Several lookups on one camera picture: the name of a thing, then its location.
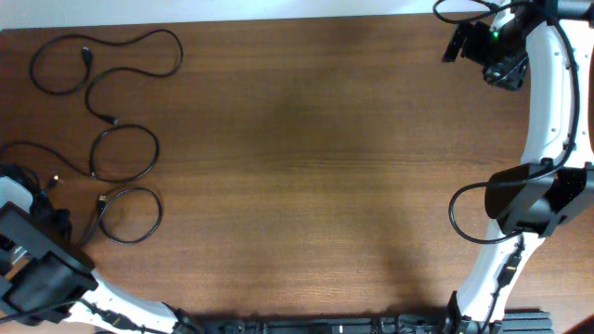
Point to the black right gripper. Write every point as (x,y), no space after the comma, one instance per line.
(500,73)

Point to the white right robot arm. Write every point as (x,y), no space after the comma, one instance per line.
(550,45)

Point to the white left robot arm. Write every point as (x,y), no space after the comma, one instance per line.
(46,279)

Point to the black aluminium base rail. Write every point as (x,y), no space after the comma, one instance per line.
(325,325)

